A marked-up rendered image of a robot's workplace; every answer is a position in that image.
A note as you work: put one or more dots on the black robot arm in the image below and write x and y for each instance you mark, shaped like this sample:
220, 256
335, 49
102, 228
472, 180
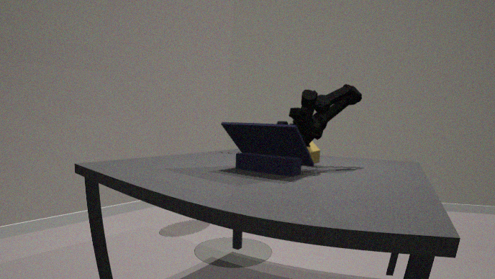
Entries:
326, 106

